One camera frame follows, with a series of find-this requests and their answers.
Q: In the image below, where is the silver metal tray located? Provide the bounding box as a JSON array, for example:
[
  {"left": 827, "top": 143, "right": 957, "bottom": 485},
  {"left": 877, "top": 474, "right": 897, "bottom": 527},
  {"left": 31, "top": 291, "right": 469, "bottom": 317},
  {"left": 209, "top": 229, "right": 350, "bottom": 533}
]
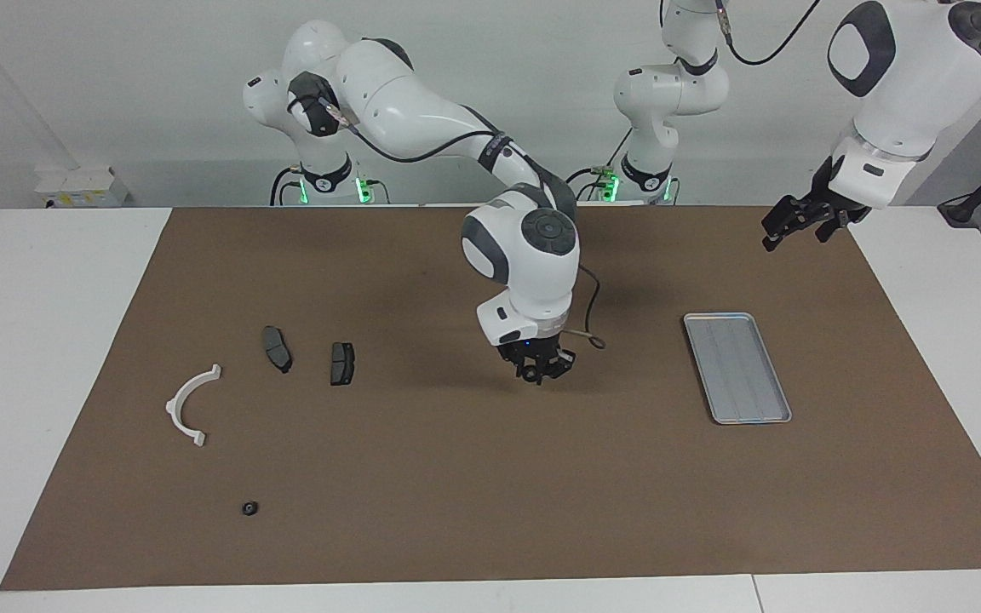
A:
[{"left": 683, "top": 312, "right": 793, "bottom": 426}]

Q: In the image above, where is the brown table mat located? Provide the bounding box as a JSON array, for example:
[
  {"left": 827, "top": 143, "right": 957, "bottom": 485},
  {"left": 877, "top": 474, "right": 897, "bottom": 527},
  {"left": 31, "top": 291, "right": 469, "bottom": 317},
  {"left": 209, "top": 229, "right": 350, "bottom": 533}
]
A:
[{"left": 0, "top": 204, "right": 981, "bottom": 592}]

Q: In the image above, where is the rectangular dark grey brake pad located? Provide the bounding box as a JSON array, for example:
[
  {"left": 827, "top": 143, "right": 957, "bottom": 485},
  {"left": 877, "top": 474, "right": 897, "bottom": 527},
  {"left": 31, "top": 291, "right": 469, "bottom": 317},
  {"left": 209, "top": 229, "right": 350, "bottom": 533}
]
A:
[{"left": 330, "top": 341, "right": 357, "bottom": 387}]

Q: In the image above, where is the curved dark grey brake pad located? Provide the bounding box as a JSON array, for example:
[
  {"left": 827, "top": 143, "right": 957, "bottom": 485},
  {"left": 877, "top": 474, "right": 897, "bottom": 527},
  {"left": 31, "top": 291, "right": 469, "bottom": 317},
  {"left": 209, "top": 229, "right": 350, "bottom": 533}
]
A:
[{"left": 261, "top": 325, "right": 294, "bottom": 375}]

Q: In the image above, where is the white power strip box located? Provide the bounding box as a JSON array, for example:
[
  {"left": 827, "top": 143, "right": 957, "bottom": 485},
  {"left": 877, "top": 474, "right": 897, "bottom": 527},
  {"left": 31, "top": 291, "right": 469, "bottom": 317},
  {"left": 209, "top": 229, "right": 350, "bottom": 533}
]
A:
[{"left": 35, "top": 166, "right": 129, "bottom": 209}]

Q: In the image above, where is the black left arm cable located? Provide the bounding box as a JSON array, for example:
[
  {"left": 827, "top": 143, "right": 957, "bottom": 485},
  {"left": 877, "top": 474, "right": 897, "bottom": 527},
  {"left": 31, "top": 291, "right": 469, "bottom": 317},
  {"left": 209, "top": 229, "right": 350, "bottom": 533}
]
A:
[{"left": 714, "top": 0, "right": 823, "bottom": 67}]

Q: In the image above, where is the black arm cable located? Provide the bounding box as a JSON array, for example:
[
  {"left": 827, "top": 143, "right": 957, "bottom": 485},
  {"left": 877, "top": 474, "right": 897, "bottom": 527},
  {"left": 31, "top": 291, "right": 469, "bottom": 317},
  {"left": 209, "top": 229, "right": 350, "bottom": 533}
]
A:
[
  {"left": 714, "top": 0, "right": 823, "bottom": 67},
  {"left": 307, "top": 94, "right": 608, "bottom": 351}
]

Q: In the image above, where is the black base cable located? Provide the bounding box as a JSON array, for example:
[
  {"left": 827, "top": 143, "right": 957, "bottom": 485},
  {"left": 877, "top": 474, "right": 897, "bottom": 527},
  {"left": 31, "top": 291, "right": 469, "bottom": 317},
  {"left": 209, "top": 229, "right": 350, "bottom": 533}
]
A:
[
  {"left": 553, "top": 166, "right": 604, "bottom": 203},
  {"left": 269, "top": 167, "right": 301, "bottom": 207}
]

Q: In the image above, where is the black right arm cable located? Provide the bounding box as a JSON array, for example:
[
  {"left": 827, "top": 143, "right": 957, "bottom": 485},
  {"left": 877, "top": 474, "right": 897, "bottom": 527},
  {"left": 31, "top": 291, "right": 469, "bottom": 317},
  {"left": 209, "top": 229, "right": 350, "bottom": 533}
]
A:
[{"left": 307, "top": 94, "right": 608, "bottom": 351}]

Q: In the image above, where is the white curved plastic bracket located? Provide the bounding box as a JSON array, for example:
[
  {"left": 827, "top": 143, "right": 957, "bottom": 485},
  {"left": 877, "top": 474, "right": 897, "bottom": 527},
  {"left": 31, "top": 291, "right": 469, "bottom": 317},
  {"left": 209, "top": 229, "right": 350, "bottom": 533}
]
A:
[{"left": 165, "top": 364, "right": 223, "bottom": 448}]

